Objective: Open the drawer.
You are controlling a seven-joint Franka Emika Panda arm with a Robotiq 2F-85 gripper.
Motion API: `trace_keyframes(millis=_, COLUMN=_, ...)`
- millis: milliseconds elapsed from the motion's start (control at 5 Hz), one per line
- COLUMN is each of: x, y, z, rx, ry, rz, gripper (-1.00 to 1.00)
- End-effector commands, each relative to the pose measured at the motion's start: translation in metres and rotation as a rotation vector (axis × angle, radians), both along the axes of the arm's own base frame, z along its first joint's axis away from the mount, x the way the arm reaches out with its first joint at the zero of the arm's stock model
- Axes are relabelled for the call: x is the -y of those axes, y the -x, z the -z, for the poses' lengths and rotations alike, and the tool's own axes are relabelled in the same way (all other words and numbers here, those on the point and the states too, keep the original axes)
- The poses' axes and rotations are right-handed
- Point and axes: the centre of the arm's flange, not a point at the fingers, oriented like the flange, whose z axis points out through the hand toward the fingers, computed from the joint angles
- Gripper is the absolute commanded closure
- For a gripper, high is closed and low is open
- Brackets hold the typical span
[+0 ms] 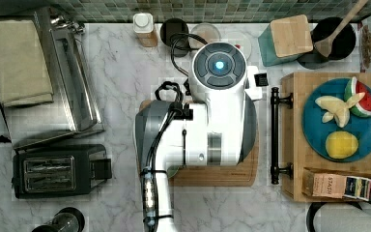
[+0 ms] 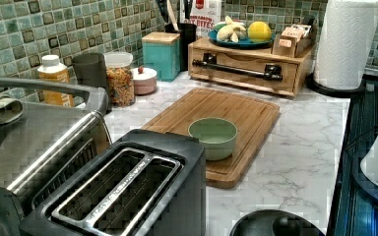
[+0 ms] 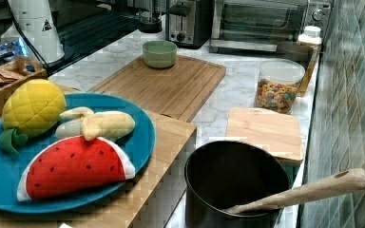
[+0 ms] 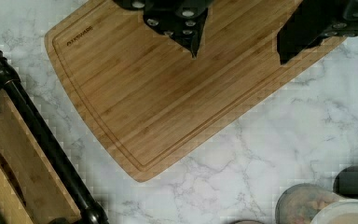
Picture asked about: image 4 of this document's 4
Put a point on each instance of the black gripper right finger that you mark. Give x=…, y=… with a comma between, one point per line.
x=314, y=21

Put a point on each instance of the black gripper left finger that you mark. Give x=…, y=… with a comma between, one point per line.
x=180, y=20

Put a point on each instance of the wooden drawer cabinet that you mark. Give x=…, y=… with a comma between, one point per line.
x=30, y=191

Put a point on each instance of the large bamboo cutting board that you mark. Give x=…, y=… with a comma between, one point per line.
x=149, y=101

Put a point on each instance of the dark jar with white lid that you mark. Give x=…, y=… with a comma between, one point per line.
x=355, y=183

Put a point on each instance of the clear cereal container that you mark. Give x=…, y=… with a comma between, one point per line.
x=312, y=204

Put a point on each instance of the small wooden board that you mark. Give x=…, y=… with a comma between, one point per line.
x=246, y=222

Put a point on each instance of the dark bronze drawer handle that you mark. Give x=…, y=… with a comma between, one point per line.
x=91, y=212

